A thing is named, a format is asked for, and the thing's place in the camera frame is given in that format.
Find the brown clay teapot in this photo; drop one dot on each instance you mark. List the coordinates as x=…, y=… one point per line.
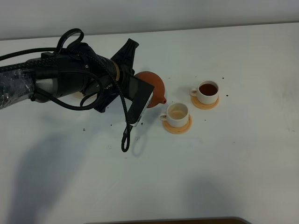
x=159, y=88

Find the white teacup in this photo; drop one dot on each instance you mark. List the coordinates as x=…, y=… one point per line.
x=176, y=115
x=207, y=92

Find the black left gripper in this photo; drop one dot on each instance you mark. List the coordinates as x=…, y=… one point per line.
x=112, y=73

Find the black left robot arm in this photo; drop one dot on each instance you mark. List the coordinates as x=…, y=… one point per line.
x=74, y=77

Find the orange coaster near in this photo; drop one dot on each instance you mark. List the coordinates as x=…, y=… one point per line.
x=178, y=130

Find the white teacup near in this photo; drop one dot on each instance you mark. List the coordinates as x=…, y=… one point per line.
x=176, y=115

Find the orange coaster far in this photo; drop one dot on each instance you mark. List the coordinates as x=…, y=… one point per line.
x=202, y=106

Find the white teacup far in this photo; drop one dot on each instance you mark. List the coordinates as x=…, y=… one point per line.
x=207, y=92

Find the beige round teapot coaster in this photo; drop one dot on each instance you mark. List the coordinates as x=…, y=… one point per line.
x=77, y=95

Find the orange coaster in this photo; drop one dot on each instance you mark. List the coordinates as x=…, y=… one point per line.
x=178, y=130
x=202, y=106

